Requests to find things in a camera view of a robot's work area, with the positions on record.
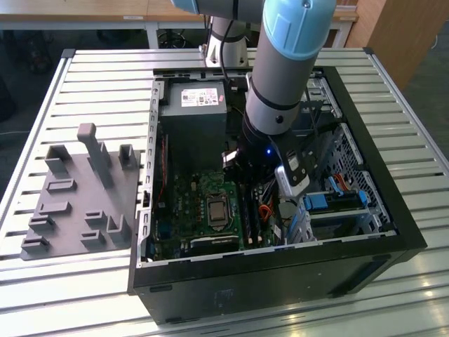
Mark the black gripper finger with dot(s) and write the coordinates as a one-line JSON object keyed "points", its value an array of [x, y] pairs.
{"points": [[231, 160]]}

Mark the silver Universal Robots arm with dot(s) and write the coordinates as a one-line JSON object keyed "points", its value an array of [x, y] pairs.
{"points": [[280, 87]]}

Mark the grey power supply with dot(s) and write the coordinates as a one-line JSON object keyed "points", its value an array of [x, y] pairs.
{"points": [[189, 140]]}

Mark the silver CPU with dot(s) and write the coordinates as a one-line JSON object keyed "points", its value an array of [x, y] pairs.
{"points": [[217, 210]]}

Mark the grey round speaker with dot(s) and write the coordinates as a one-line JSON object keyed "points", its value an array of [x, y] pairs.
{"points": [[288, 212]]}

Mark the green motherboard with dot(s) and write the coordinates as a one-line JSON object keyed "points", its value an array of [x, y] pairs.
{"points": [[182, 224]]}

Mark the hard disk in blue carrier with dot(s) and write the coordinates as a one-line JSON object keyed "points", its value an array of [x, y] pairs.
{"points": [[315, 203]]}

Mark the grey metal drive cage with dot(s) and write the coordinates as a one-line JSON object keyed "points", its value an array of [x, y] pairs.
{"points": [[324, 105]]}

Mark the black graphics card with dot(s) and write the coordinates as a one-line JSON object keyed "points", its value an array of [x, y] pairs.
{"points": [[214, 244]]}

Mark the black PC case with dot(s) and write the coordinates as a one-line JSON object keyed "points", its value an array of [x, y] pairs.
{"points": [[245, 281]]}

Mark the black table corner cap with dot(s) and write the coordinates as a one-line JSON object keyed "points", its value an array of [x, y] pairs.
{"points": [[368, 51], [68, 53]]}

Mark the grey parts rack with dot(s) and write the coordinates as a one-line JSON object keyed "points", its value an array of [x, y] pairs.
{"points": [[77, 200]]}

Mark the wooden cabinet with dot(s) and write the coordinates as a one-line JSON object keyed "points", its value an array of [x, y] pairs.
{"points": [[403, 35]]}

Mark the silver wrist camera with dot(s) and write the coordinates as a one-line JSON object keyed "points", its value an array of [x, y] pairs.
{"points": [[291, 182]]}

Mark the wooden desk white frame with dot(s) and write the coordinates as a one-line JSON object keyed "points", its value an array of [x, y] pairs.
{"points": [[105, 10]]}

